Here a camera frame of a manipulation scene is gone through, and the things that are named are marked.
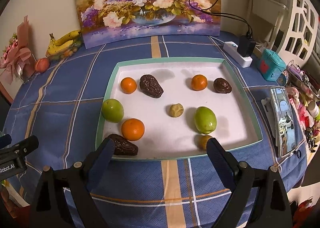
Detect teal toy box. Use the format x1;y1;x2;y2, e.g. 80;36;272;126
257;48;286;81

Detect pink wrapped bouquet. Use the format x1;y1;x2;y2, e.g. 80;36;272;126
0;16;38;86

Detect white lattice furniture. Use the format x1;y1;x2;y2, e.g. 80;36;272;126
280;0;320;68

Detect white chair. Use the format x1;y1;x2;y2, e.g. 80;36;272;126
246;0;288;48

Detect red peach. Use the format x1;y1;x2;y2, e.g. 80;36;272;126
34;58;50;73

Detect olive brown small fruit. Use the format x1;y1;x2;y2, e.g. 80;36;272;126
195;135;213;150

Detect white power strip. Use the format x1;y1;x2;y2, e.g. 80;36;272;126
223;41;253;68

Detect red cloth item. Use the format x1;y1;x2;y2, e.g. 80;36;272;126
291;197;314;221

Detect small green apple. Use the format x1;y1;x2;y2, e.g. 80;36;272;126
101;98;124;123

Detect pale yellow small fruit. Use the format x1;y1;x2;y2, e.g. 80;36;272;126
169;103;184;118

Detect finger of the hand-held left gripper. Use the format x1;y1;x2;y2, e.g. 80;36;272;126
11;135;39;157
0;135;12;149

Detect smartphone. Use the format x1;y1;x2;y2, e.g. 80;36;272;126
271;87;295;158

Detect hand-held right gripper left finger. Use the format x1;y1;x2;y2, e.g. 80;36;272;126
29;137;115;228

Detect orange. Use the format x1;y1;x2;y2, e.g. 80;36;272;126
121;118;145;141
120;77;138;94
191;74;208;91

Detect large green apple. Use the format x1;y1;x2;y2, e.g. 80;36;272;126
194;106;217;135

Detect teal rimmed white tray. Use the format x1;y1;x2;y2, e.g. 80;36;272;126
96;58;263;161

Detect banana bunch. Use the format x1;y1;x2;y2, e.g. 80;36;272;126
47;30;82;56

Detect flower painting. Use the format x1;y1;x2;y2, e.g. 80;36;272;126
72;0;222;49

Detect long dark avocado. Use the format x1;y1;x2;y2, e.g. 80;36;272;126
107;134;139;156

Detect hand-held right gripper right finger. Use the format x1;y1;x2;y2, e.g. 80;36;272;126
206;138;293;228

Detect small dark avocado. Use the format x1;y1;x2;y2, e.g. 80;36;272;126
213;78;232;94

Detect black cable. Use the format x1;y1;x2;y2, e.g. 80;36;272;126
189;0;254;37

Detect pile of colourful trinkets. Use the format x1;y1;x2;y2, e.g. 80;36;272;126
282;60;320;153

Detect black power adapter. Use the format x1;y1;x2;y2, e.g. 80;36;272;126
237;35;257;57

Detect blue plaid tablecloth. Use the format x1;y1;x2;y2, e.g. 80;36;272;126
2;30;308;228

